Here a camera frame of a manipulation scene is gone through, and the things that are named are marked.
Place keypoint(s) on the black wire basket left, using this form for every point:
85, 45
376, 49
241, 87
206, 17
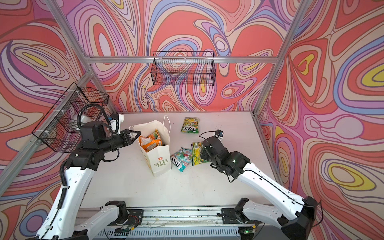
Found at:
58, 129

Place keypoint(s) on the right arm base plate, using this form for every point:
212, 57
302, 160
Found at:
229, 217

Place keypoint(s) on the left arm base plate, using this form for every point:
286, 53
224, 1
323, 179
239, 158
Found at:
134, 219

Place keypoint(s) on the black wire basket back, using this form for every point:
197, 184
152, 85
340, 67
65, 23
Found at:
179, 68

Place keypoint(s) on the teal Fox's mint blossom bag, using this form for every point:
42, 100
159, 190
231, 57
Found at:
182, 158

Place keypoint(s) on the black wire basket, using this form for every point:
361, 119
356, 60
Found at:
179, 68
58, 129

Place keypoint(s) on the orange Fox's fruits bag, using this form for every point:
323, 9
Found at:
151, 142

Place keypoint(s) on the green Fox's spring tea bag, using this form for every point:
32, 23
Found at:
197, 149

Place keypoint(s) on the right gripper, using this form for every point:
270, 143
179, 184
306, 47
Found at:
204, 154

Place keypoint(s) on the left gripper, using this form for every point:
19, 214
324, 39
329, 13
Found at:
125, 137

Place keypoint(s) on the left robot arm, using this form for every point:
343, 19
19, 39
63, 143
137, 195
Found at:
100, 134

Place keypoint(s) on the white tape roll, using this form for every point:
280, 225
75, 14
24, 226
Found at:
84, 120

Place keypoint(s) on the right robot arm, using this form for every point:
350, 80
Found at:
291, 213

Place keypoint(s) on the illustrated paper gift bag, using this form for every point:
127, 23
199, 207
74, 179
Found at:
158, 158

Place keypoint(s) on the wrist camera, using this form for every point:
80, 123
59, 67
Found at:
115, 122
219, 133

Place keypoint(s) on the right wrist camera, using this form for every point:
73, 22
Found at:
219, 133

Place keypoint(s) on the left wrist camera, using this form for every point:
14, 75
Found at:
115, 122

